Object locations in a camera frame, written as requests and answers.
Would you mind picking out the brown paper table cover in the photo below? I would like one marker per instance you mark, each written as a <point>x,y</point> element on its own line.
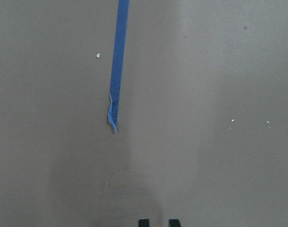
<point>202,123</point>

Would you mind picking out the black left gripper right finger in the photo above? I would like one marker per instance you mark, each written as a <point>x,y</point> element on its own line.
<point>174,223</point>

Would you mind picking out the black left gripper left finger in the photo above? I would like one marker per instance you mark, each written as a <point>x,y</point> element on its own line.
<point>143,223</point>

